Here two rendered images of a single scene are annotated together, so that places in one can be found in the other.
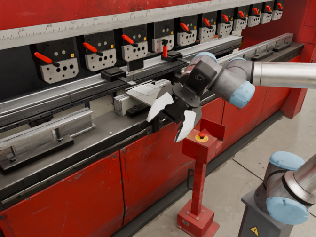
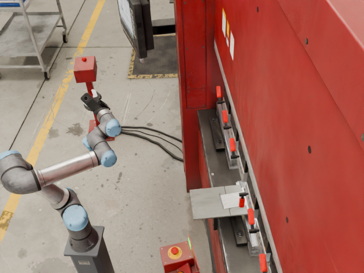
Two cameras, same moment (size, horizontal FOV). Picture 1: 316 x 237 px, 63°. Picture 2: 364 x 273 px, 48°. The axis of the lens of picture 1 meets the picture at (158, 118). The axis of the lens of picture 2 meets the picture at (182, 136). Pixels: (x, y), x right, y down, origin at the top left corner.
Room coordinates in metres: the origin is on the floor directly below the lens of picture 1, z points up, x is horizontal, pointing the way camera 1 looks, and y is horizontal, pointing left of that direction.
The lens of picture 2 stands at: (1.91, -1.02, 2.65)
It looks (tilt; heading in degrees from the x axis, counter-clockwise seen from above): 44 degrees down; 131
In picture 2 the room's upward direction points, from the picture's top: 3 degrees counter-clockwise
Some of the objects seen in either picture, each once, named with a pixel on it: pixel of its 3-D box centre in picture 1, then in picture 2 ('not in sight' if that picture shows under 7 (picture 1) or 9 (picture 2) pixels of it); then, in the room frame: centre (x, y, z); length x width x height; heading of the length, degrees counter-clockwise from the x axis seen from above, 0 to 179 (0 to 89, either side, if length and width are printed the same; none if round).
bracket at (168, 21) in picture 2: not in sight; (170, 37); (0.24, 0.87, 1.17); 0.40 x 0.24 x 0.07; 134
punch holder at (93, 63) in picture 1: (96, 49); (240, 129); (1.18, 0.28, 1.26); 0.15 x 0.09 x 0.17; 134
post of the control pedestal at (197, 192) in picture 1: (198, 184); not in sight; (1.19, -0.26, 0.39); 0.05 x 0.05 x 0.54; 52
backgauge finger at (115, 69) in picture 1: (120, 76); not in sight; (1.46, 0.22, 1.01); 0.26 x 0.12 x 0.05; 44
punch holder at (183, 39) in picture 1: (183, 29); (271, 234); (1.59, -0.15, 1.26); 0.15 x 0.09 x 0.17; 134
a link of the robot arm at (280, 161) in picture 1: (284, 172); (76, 220); (0.70, -0.46, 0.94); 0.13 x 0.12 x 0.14; 160
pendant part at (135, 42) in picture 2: not in sight; (135, 14); (0.16, 0.64, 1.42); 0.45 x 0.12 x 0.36; 149
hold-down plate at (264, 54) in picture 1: (262, 55); not in sight; (2.26, -0.94, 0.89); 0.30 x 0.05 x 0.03; 134
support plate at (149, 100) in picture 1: (154, 95); (218, 201); (1.23, 0.02, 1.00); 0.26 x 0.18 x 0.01; 44
